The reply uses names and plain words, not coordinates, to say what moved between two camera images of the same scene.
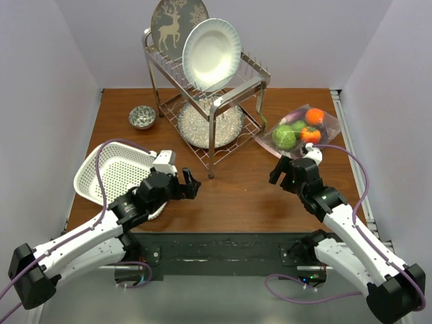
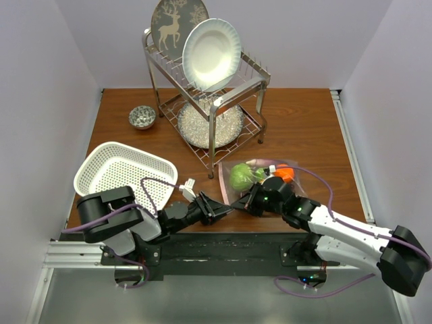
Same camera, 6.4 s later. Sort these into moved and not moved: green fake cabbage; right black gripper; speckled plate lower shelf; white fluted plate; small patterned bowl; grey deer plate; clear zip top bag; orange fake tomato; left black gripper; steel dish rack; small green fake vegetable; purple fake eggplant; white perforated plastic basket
Moved: small green fake vegetable; left black gripper; right black gripper; clear zip top bag; orange fake tomato; purple fake eggplant; green fake cabbage
Not moved: small patterned bowl; speckled plate lower shelf; steel dish rack; grey deer plate; white fluted plate; white perforated plastic basket
